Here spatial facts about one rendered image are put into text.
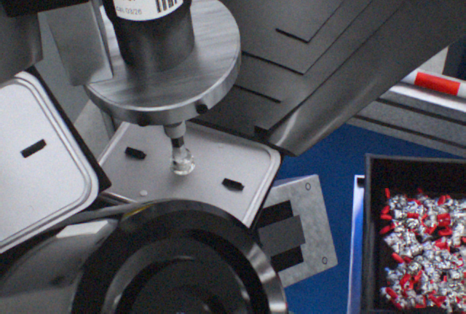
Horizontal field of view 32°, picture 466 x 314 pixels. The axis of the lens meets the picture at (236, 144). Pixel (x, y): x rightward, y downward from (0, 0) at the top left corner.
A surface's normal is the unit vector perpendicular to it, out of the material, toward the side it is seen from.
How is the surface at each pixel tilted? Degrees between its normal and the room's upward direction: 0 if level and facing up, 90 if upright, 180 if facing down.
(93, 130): 0
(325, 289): 90
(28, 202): 48
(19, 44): 42
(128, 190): 7
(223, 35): 0
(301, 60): 12
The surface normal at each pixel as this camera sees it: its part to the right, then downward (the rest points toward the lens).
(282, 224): 0.67, -0.15
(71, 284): -0.51, -0.50
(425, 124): -0.38, 0.78
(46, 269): -0.65, -0.59
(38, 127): -0.05, 0.24
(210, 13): -0.06, -0.56
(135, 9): -0.11, 0.83
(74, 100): 0.92, 0.29
